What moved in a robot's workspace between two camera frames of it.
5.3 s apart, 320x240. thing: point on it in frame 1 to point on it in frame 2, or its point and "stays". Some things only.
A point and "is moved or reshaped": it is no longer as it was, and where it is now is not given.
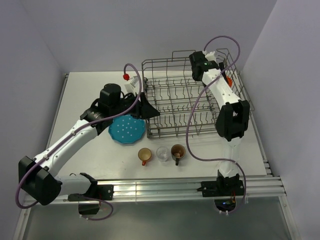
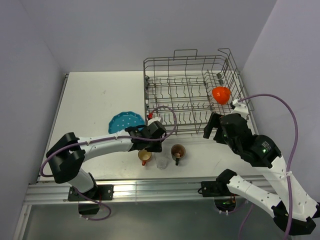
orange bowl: x=229 y=80 is moved or reshaped
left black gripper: x=143 y=109 to x=157 y=148
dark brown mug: x=178 y=151 stays
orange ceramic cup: x=144 y=154 stays
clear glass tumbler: x=162 y=153 is moved or reshaped
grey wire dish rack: x=185 y=109 stays
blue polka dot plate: x=127 y=129 stays
